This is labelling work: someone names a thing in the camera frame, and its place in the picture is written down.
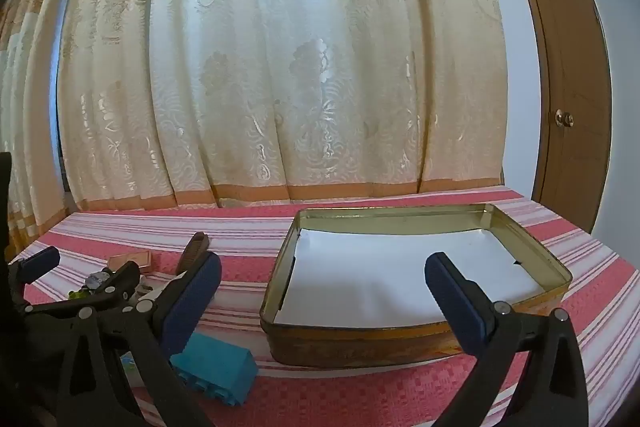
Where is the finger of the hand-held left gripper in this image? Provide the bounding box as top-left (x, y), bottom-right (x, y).
top-left (15, 261), bottom-right (142, 316)
top-left (7, 246), bottom-right (61, 304)

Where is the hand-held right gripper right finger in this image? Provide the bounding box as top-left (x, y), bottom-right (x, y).
top-left (424, 251), bottom-right (592, 427)

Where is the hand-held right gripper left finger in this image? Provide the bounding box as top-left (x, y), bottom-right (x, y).
top-left (54, 251), bottom-right (223, 427)

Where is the copper metal box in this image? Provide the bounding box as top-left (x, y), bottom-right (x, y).
top-left (107, 251), bottom-right (152, 273)

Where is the grey mottled lump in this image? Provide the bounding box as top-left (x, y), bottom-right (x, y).
top-left (86, 270), bottom-right (117, 296)

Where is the brown comb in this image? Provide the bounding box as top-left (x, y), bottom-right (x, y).
top-left (175, 232), bottom-right (210, 276)

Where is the teal toy brick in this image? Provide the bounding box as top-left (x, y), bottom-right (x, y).
top-left (170, 332), bottom-right (259, 407)

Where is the green packet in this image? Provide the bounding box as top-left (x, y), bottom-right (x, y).
top-left (119, 351), bottom-right (143, 388)

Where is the gold metal tin box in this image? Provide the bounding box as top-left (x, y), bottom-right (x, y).
top-left (260, 203), bottom-right (574, 369)

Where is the pink striped bedsheet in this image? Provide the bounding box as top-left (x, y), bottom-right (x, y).
top-left (7, 186), bottom-right (640, 427)

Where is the cream floral curtain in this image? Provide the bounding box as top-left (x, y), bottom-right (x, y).
top-left (0, 0), bottom-right (507, 258)

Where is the brown wooden door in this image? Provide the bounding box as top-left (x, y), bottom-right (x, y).
top-left (492, 0), bottom-right (614, 235)

